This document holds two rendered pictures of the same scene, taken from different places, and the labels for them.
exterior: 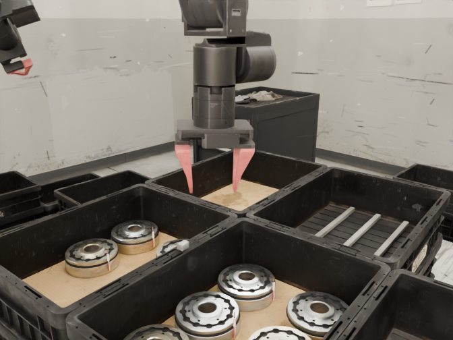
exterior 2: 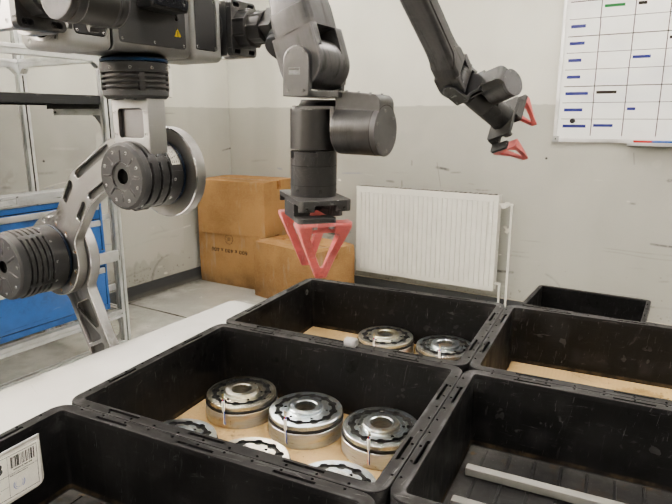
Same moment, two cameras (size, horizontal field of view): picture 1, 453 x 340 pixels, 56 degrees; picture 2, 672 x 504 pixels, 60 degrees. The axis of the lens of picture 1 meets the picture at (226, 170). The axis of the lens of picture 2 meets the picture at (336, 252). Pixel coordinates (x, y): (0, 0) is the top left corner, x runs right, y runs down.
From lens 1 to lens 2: 0.83 m
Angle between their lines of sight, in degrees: 74
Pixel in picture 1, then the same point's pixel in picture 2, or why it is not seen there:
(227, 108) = (298, 174)
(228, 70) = (298, 133)
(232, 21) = (290, 80)
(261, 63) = (347, 129)
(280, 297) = not seen: hidden behind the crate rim
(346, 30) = not seen: outside the picture
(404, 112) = not seen: outside the picture
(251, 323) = (320, 456)
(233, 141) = (291, 211)
